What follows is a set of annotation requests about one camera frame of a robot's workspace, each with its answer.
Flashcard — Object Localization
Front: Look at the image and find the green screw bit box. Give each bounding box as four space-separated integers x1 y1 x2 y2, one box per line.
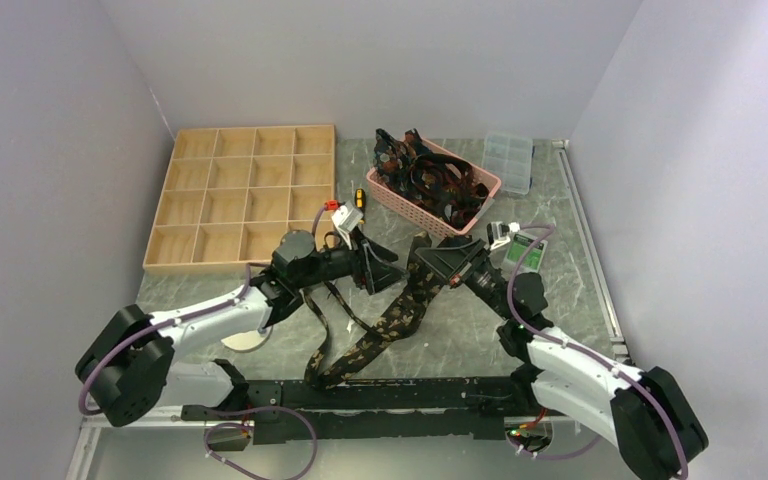
502 229 549 272

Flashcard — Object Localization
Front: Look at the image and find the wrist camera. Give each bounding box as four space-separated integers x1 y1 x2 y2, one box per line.
486 221 522 251
325 200 364 233

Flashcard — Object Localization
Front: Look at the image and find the clear plastic organizer box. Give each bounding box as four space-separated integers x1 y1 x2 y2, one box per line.
482 132 534 195

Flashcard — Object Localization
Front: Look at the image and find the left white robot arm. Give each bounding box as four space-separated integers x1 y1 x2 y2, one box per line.
75 229 407 427

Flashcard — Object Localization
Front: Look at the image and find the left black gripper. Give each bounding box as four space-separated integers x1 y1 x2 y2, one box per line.
294 226 409 295

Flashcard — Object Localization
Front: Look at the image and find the black gold patterned tie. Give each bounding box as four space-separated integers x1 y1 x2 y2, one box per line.
302 232 444 391

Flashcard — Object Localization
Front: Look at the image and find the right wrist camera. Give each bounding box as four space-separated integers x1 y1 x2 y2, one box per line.
486 221 522 251

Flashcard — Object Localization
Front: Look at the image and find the pile of patterned ties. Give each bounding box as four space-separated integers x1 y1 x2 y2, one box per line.
373 128 490 229

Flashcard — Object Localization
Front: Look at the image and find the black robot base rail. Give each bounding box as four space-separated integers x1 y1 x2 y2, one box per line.
180 376 541 445

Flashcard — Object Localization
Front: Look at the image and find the upper black yellow screwdriver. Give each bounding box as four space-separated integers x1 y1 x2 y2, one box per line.
354 188 367 212

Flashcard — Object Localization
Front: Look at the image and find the pink plastic basket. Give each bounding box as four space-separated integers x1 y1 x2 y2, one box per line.
366 138 502 238

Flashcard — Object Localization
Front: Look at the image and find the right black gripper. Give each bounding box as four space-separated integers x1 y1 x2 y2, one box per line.
414 238 514 321

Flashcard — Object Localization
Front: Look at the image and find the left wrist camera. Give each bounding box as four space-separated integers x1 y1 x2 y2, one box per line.
325 200 364 233

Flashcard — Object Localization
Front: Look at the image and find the white tape roll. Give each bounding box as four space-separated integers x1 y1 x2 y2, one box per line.
221 329 272 353

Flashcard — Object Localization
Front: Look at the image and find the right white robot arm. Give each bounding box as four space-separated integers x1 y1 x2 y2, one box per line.
415 237 709 479

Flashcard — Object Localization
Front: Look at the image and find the wooden compartment tray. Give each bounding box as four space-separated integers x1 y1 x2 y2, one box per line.
143 124 336 275

